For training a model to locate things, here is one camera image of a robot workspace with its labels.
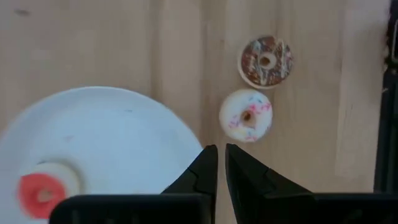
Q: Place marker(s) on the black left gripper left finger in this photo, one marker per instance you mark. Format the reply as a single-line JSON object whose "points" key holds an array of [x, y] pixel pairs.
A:
{"points": [[205, 174]]}

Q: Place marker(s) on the small white sprinkled donut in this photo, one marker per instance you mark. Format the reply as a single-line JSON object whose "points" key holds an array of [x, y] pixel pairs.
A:
{"points": [[233, 109]]}

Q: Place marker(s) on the white round plate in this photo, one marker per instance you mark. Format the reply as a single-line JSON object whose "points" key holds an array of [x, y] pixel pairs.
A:
{"points": [[109, 140]]}

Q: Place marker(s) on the small chocolate frosted donut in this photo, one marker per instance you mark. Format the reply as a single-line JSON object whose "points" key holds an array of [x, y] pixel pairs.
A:
{"points": [[252, 59]]}

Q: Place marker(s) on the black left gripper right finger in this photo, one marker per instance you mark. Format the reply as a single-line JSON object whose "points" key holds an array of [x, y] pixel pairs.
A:
{"points": [[255, 189]]}

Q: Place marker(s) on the small red frosted donut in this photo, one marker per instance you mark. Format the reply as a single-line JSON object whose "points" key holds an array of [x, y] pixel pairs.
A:
{"points": [[34, 186]]}

